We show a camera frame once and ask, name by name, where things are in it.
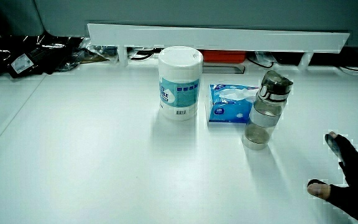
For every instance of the orange box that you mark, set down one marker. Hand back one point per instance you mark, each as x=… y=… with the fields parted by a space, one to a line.
x=224 y=56

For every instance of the blue tissue packet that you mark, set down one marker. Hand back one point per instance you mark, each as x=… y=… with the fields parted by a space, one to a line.
x=228 y=105

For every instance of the black plastic bag white label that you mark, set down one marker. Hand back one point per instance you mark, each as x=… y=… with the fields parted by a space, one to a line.
x=33 y=54

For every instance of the white desk shelf riser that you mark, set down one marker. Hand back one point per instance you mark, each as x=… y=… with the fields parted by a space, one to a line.
x=216 y=39

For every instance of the person's right hand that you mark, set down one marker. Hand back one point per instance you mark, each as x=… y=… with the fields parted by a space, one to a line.
x=357 y=183

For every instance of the clear plastic wrapping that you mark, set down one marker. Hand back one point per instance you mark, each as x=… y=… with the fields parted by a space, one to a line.
x=96 y=51

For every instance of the transparent grey water bottle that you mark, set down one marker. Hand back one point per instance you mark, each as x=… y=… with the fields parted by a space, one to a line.
x=267 y=112

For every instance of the white wipes canister blue label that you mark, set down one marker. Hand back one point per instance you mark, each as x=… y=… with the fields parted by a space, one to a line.
x=180 y=82

